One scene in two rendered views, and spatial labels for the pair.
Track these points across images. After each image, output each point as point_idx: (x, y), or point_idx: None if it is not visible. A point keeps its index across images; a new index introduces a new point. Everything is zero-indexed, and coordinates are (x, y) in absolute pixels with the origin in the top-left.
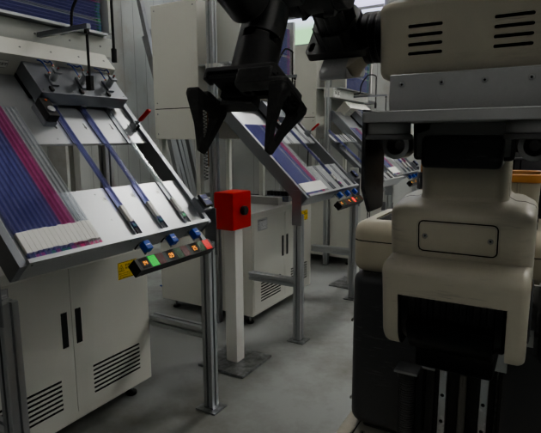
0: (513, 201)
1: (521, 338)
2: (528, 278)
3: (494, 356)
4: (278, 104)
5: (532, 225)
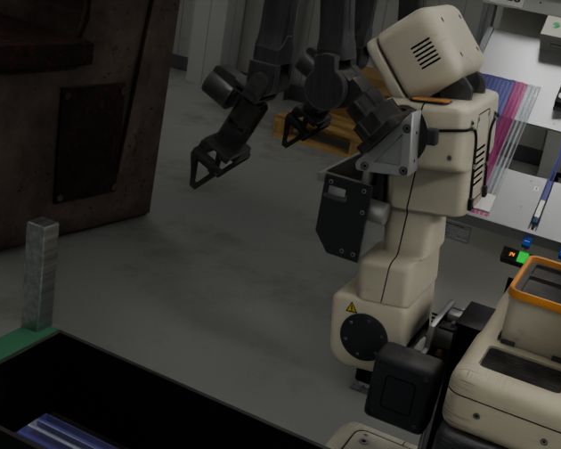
0: (390, 255)
1: (330, 332)
2: (338, 293)
3: None
4: (284, 125)
5: (359, 265)
